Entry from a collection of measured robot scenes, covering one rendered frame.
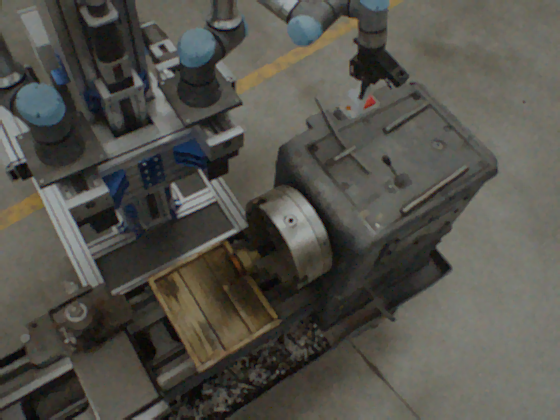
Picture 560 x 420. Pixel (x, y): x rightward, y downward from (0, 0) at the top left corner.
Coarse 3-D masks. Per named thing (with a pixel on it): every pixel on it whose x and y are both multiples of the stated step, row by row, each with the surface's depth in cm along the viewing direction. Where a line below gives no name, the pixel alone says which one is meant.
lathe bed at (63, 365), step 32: (288, 288) 180; (320, 288) 179; (160, 320) 171; (288, 320) 187; (160, 352) 167; (0, 384) 158; (32, 384) 157; (64, 384) 167; (160, 384) 160; (192, 384) 176; (0, 416) 154; (32, 416) 162; (64, 416) 153
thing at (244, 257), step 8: (240, 248) 158; (232, 256) 156; (240, 256) 155; (248, 256) 155; (256, 256) 157; (232, 264) 154; (240, 264) 155; (248, 264) 155; (232, 272) 159; (240, 272) 155; (248, 272) 156
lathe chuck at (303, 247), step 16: (272, 192) 159; (272, 208) 152; (288, 208) 151; (272, 224) 151; (304, 224) 150; (272, 240) 158; (288, 240) 148; (304, 240) 149; (288, 256) 152; (304, 256) 150; (320, 256) 153; (304, 272) 152; (320, 272) 158
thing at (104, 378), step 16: (80, 288) 162; (64, 304) 161; (64, 336) 154; (112, 336) 155; (96, 352) 153; (112, 352) 153; (128, 352) 153; (80, 368) 150; (96, 368) 150; (112, 368) 151; (128, 368) 151; (96, 384) 148; (112, 384) 148; (128, 384) 149; (144, 384) 149; (96, 400) 146; (112, 400) 146; (128, 400) 147; (144, 400) 147; (112, 416) 144; (128, 416) 146
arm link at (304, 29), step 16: (256, 0) 129; (272, 0) 125; (288, 0) 124; (304, 0) 125; (320, 0) 127; (288, 16) 125; (304, 16) 123; (320, 16) 124; (288, 32) 126; (304, 32) 123; (320, 32) 126
